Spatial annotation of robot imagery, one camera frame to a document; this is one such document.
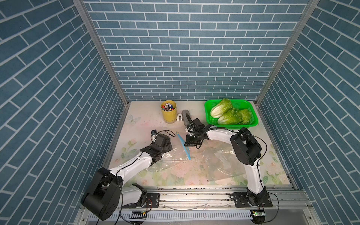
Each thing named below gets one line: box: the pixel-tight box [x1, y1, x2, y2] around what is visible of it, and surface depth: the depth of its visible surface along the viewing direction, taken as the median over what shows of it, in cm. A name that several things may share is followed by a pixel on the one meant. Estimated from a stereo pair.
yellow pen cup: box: [160, 99, 178, 124], surface depth 104 cm
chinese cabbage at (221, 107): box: [210, 97, 233, 119], surface depth 107 cm
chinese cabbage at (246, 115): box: [240, 108, 252, 125], surface depth 104 cm
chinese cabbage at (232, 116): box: [217, 109, 243, 125], surface depth 97 cm
